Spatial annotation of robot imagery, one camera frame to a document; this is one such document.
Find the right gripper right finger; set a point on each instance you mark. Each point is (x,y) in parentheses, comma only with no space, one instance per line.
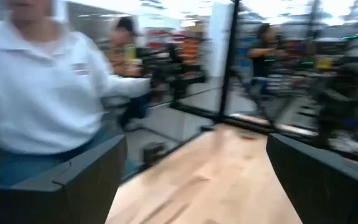
(337,193)

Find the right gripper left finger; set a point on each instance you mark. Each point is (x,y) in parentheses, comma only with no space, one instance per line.
(57,202)

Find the black background robot arm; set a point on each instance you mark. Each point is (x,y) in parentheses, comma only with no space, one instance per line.
(179,68)

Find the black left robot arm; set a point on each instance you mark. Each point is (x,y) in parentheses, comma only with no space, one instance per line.
(340,93)

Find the person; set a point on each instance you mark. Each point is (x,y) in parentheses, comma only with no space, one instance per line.
(264,53)
(42,87)
(123,40)

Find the black aluminium frame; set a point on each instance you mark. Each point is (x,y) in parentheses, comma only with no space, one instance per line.
(228,62)

